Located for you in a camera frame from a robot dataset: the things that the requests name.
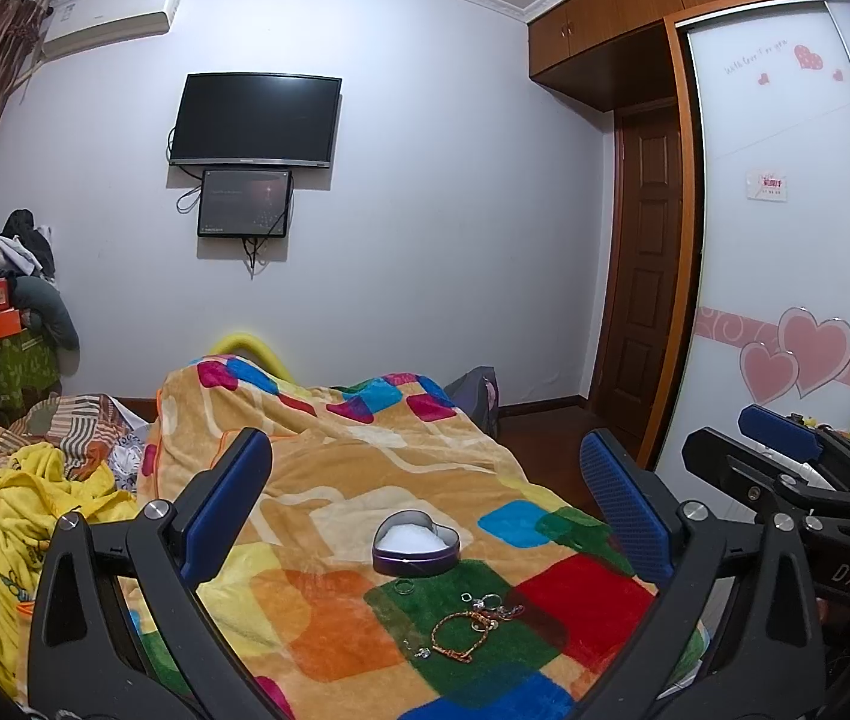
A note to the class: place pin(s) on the white wall air conditioner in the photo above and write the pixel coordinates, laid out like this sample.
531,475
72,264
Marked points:
86,24

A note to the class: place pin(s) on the striped brown quilt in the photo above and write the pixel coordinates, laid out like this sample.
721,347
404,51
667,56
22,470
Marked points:
90,430

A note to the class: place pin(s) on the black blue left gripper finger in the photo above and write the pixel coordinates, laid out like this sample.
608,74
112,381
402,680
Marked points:
768,660
85,659

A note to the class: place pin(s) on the green patterned covered cabinet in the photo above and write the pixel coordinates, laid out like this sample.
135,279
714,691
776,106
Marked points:
28,367

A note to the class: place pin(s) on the wooden wardrobe with sliding doors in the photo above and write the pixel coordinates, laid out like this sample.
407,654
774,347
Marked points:
762,296

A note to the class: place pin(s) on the small black wall monitor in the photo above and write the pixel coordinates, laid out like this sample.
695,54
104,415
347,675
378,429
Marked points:
245,204

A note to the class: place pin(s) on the yellow curved chair back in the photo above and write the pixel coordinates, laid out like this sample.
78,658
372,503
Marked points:
247,344

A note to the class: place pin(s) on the yellow cartoon blanket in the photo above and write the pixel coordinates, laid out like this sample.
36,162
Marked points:
34,493

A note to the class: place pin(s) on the grey bag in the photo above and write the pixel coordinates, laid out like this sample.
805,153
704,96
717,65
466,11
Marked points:
477,395

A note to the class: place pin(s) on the black wall television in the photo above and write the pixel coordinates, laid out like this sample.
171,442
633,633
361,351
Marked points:
247,118

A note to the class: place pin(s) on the purple heart-shaped jewelry box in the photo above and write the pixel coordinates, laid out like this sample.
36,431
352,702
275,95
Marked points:
409,544

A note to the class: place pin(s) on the colourful patchwork fleece blanket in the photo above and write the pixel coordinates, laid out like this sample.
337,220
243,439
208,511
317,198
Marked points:
298,599

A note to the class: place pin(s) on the silver ring cluster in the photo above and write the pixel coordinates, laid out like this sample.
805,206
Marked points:
491,608

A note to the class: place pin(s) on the pile of clothes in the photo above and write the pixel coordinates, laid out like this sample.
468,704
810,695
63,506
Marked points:
27,261

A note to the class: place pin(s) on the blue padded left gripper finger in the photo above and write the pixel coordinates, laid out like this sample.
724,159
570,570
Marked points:
778,433

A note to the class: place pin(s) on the brown wooden door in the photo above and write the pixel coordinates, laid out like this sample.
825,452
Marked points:
643,266

